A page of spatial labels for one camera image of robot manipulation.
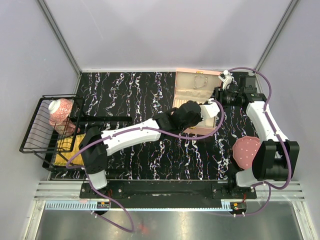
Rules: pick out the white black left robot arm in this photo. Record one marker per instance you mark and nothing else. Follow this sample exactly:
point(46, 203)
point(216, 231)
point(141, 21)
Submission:
point(97, 148)

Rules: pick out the pink jewelry box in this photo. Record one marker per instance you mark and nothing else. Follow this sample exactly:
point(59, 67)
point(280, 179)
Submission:
point(196, 85)

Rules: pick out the pink patterned ceramic bowl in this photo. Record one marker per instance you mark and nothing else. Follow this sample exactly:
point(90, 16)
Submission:
point(59, 110)

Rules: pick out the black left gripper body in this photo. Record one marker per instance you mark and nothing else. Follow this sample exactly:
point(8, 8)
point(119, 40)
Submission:
point(197, 120)

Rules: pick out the yellow woven mat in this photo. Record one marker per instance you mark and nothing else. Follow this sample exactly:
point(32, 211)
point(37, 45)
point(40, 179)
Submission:
point(66, 150)

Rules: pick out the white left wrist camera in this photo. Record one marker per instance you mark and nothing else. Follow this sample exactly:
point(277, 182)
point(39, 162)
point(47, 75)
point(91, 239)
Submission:
point(209, 109)

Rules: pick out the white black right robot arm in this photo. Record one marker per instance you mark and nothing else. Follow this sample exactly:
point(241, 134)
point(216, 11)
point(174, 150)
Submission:
point(274, 158)

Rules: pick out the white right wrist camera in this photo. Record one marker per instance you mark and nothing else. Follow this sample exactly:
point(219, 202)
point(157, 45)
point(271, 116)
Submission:
point(226, 78)

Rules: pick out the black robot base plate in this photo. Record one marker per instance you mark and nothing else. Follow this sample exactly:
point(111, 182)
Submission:
point(174, 194)

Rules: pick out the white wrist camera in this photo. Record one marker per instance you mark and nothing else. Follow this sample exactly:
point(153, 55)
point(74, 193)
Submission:
point(226, 78)
point(209, 109)

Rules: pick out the black wire dish rack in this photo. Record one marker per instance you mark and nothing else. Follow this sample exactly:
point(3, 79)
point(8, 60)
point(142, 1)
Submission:
point(41, 138)

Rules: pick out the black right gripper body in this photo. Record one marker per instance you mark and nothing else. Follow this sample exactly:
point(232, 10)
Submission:
point(226, 98)

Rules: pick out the pink polka dot plate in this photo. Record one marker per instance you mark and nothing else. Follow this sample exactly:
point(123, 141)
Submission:
point(244, 151)

